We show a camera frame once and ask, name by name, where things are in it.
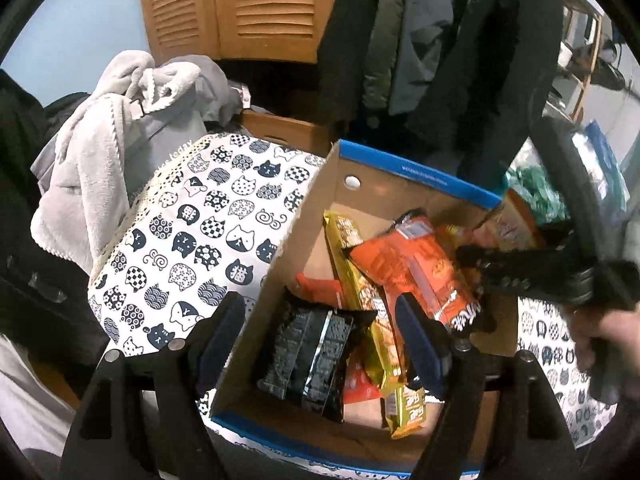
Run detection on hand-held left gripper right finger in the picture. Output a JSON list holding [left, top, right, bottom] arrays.
[[395, 292, 583, 480]]

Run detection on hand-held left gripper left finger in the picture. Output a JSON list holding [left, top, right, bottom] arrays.
[[60, 291, 247, 480]]

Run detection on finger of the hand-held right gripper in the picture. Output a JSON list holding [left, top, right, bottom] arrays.
[[455, 244, 601, 307]]

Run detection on large orange snack bag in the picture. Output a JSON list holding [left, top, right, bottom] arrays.
[[346, 211, 484, 337]]

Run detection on red snack packet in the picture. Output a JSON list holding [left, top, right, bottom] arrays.
[[295, 272, 387, 405]]

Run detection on blue-rimmed cardboard box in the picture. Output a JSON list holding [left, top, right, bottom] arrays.
[[210, 140, 521, 476]]

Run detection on person's right hand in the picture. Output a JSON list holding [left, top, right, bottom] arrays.
[[569, 305, 640, 377]]

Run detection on blue plastic bag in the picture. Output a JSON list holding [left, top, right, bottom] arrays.
[[574, 120, 632, 213]]

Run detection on cat print tablecloth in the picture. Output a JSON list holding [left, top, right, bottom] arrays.
[[87, 132, 622, 480]]

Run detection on wooden shelf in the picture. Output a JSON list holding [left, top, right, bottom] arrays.
[[554, 0, 627, 122]]

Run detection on black hanging coat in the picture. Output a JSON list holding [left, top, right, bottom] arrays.
[[407, 0, 568, 191]]

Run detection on black garment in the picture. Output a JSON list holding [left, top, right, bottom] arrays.
[[0, 69, 112, 353]]

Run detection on grey-blue hanging jacket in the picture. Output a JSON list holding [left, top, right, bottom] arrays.
[[389, 0, 468, 117]]

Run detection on grey fleece garment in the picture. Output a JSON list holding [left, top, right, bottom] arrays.
[[30, 50, 243, 273]]

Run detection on plain brown cardboard box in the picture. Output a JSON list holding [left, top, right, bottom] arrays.
[[241, 110, 332, 157]]

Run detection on dark olive hanging jacket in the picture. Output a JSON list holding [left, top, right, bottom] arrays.
[[317, 0, 407, 123]]

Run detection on wooden louvered cabinet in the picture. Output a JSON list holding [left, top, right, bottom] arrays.
[[136, 0, 348, 65]]

